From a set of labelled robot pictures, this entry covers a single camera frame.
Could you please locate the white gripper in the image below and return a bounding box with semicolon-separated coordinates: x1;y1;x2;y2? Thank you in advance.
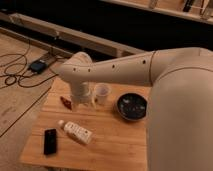
70;82;95;108

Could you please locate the white plastic bottle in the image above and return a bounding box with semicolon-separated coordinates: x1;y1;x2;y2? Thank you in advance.
58;120;92;144

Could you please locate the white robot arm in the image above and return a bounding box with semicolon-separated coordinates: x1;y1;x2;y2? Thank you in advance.
59;48;213;171

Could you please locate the small red brown object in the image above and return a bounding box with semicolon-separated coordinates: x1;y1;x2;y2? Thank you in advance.
60;96;72;110

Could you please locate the translucent plastic cup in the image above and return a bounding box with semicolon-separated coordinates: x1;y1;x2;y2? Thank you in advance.
94;83;111;105

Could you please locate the black power adapter box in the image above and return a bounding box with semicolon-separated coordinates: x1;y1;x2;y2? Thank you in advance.
28;60;47;74

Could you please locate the dark bowl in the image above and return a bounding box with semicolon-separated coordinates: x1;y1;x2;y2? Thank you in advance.
116;93;147;121

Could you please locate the black smartphone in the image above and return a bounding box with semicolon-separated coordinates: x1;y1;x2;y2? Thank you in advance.
44;129;57;155

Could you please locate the wooden beam rail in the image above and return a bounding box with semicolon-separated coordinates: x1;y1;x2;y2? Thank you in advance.
0;12;144;57

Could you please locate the black floor cable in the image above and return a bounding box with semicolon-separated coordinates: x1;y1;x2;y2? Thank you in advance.
0;39;68;89

